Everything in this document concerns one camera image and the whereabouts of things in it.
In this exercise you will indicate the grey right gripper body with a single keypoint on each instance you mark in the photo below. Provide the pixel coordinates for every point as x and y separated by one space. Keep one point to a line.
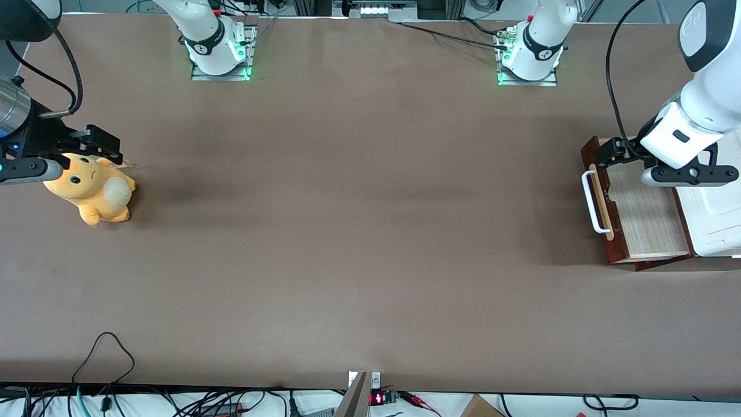
39 135

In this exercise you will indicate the dark brown wooden drawer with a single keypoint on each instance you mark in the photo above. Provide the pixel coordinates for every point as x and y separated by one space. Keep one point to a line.
648 226

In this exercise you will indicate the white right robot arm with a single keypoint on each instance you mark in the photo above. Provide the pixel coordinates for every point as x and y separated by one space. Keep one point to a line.
205 35

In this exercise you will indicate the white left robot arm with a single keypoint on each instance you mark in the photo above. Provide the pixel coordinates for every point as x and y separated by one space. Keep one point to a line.
712 98

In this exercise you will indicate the white-topped brown drawer cabinet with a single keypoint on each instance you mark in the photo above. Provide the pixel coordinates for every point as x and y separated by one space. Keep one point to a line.
715 220

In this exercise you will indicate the orange plush toy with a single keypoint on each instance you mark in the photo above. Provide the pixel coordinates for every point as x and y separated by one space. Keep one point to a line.
92 194

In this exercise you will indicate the white power strip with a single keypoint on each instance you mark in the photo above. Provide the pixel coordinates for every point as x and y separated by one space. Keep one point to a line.
379 10

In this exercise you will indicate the brown cardboard box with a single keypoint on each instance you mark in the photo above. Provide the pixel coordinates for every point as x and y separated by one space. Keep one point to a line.
480 407

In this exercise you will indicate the black power adapter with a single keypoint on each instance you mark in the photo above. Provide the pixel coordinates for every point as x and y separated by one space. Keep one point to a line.
223 410

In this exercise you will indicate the red clip leads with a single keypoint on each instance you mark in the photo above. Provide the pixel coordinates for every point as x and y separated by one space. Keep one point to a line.
419 401

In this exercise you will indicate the red digit display module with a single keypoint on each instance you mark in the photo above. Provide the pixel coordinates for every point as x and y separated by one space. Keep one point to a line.
379 398

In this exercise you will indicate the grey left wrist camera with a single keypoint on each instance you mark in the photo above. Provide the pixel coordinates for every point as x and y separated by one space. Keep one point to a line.
694 175

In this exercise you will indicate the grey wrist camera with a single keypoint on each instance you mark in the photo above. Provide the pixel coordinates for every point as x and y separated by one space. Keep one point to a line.
694 175
29 171

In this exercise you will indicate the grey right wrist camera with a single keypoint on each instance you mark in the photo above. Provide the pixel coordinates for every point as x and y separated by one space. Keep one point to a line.
29 171

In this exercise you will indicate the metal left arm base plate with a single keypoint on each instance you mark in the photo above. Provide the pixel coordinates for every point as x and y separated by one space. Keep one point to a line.
547 81

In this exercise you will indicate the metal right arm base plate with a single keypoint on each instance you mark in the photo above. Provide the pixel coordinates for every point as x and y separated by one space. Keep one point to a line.
243 58

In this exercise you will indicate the white metal bracket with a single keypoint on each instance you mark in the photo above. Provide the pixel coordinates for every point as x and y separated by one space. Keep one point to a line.
376 379

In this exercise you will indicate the grey camera post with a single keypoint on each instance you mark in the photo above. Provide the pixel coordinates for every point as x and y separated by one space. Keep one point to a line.
352 399

